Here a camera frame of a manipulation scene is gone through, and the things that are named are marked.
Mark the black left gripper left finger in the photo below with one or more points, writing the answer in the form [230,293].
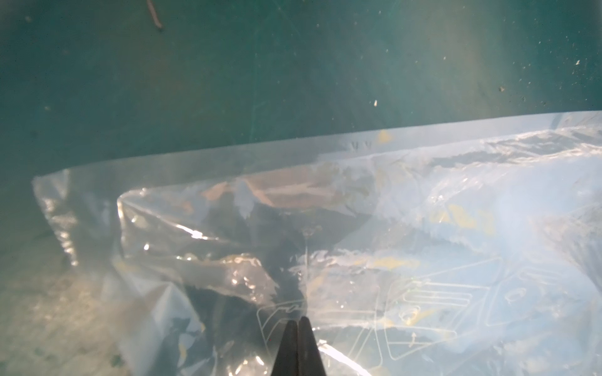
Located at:
[286,361]

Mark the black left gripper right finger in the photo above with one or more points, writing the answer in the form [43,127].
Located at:
[309,357]

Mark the clear plastic vacuum bag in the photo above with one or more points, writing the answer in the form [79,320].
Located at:
[468,248]

